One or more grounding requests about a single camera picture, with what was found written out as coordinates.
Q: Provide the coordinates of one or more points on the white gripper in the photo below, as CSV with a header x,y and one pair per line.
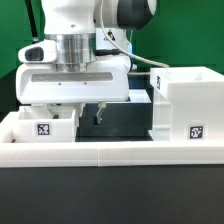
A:
x,y
39,82

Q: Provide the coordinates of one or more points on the white front drawer with tag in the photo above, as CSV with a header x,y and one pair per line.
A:
x,y
34,124

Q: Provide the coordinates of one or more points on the white drawer cabinet box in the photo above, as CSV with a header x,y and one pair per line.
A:
x,y
188,104

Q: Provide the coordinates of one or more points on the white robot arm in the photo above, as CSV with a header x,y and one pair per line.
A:
x,y
84,57

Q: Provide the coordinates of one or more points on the white fiducial marker sheet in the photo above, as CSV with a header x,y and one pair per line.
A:
x,y
138,96

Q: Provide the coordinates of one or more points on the white U-shaped border frame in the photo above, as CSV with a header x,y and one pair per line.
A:
x,y
102,154

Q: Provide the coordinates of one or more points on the black camera stand pole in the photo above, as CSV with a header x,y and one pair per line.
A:
x,y
35,37

